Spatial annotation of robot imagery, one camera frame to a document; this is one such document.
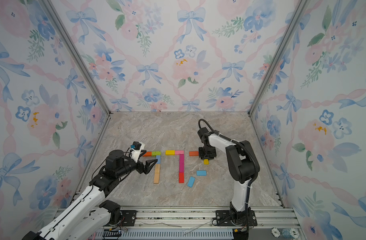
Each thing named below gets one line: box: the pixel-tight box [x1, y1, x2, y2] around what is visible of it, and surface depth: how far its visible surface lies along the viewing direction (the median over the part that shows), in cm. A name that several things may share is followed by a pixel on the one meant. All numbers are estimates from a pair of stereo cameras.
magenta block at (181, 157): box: [179, 153, 185, 168], surface depth 97 cm
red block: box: [178, 172, 185, 184], surface depth 89 cm
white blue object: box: [271, 227, 300, 239], surface depth 70 cm
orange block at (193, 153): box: [188, 151, 200, 157], surface depth 100 cm
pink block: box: [175, 150, 185, 156], surface depth 100 cm
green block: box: [151, 151, 162, 157], surface depth 99 cm
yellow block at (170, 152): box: [165, 150, 176, 156], surface depth 100 cm
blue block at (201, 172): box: [196, 170, 207, 176], surface depth 90 cm
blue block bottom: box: [187, 176, 196, 188], surface depth 87 cm
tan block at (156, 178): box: [153, 172, 160, 184], surface depth 88 cm
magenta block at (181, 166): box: [179, 160, 185, 173], surface depth 94 cm
